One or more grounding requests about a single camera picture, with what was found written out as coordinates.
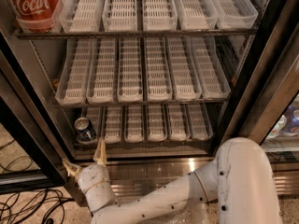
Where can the middle shelf tray five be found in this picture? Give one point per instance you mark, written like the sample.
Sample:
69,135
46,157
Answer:
185,81

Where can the top shelf tray five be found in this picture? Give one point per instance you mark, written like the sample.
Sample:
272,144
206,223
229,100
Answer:
196,14

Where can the middle shelf tray three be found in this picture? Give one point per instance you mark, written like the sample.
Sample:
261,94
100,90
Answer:
130,85

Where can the bottom shelf tray one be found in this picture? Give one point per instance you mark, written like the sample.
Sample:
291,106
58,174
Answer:
93,114

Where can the middle shelf tray two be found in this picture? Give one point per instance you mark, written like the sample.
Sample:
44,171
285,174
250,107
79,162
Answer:
102,74

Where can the middle shelf tray four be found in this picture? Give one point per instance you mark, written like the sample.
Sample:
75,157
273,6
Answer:
158,78

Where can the shelf tray six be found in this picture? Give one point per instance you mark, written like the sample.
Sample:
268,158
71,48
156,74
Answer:
235,14
208,66
199,122

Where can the top shelf tray two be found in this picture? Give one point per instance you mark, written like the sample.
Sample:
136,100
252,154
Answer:
79,16

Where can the clear plastic bin on floor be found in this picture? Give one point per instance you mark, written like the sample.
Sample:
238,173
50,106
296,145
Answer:
190,215

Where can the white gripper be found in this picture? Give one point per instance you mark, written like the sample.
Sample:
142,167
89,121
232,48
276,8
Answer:
91,175

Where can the middle shelf tray six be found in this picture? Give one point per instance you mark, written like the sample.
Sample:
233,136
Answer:
208,66

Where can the blue pepsi can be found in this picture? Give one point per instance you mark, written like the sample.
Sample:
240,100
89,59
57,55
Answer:
86,133

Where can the shelf tray two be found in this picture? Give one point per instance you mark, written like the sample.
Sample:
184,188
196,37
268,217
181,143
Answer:
79,16
111,131
102,74

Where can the top shelf tray six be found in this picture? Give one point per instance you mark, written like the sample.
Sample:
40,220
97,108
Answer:
235,14

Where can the top shelf tray three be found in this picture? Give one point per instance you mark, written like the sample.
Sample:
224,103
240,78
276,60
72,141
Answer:
119,15

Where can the stainless steel fridge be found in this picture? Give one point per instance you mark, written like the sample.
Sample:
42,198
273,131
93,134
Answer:
135,168

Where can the bottom shelf tray two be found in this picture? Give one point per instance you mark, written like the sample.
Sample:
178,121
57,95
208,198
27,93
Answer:
111,131

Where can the bottom shelf tray six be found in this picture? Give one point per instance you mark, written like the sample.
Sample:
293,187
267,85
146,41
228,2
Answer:
199,122

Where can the shelf tray three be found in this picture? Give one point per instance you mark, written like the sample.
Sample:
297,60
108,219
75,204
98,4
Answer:
119,15
134,124
130,85

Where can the shelf tray four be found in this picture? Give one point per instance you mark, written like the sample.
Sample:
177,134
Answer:
158,78
156,124
159,15

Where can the glass fridge door left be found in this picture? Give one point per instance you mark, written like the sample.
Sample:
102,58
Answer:
19,122

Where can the bottom shelf tray three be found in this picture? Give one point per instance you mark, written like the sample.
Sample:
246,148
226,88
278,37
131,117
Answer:
134,124

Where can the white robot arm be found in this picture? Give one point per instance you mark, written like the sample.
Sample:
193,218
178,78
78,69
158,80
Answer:
240,178

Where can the blue can behind door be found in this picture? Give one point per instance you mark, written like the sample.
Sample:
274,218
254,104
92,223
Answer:
291,127

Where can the red coca-cola can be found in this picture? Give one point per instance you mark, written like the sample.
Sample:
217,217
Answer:
35,3

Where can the bottom shelf tray four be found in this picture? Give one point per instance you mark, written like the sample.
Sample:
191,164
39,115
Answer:
156,124

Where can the shelf tray five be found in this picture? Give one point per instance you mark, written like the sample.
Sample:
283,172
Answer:
185,81
178,127
196,14

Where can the bottom shelf tray five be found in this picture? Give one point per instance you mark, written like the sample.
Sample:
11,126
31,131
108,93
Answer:
178,127

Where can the top shelf tray four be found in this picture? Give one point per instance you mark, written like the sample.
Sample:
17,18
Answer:
159,15

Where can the middle shelf tray one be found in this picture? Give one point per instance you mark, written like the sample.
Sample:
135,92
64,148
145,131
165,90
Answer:
73,82

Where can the white can behind door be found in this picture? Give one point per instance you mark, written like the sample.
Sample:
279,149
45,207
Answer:
277,128

